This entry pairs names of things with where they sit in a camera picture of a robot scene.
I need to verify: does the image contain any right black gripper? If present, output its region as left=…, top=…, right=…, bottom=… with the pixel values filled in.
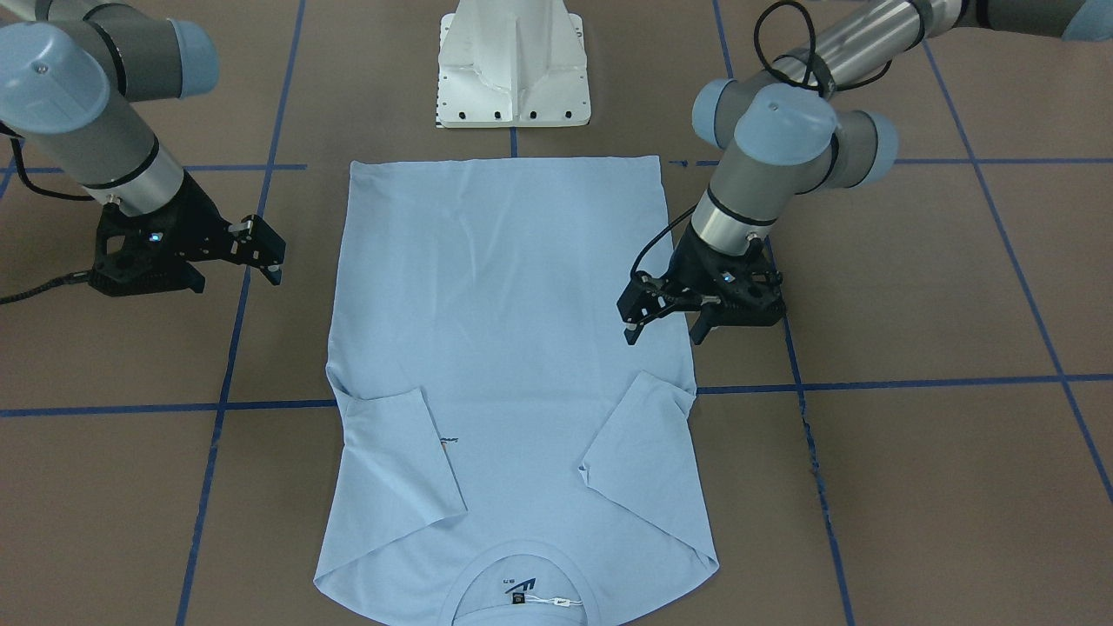
left=89, top=174, right=286, bottom=297

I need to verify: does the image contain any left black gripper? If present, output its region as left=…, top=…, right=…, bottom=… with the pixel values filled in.
left=617, top=225, right=786, bottom=346

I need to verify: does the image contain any light blue t-shirt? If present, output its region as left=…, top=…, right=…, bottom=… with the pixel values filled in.
left=314, top=156, right=719, bottom=625

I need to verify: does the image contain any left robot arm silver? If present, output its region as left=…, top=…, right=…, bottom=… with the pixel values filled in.
left=617, top=1, right=1110, bottom=344

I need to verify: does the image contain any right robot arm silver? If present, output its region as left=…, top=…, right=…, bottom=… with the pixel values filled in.
left=1, top=1, right=286, bottom=304

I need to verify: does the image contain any blue tape line lengthwise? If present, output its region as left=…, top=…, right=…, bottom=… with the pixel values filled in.
left=711, top=0, right=858, bottom=626

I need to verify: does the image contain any brown paper table cover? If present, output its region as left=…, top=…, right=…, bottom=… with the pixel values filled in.
left=1, top=1, right=1112, bottom=625

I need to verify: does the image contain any blue tape line crosswise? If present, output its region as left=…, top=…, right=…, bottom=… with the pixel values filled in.
left=1, top=373, right=1112, bottom=419

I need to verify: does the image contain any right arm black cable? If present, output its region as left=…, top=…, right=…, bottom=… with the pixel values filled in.
left=0, top=130, right=98, bottom=307

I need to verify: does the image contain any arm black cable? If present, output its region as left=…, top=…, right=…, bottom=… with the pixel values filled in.
left=0, top=130, right=98, bottom=307
left=630, top=0, right=893, bottom=278

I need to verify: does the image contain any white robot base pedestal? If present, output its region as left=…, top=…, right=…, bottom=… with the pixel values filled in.
left=435, top=1, right=592, bottom=130

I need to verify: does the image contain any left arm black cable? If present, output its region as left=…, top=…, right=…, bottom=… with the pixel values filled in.
left=630, top=0, right=893, bottom=278

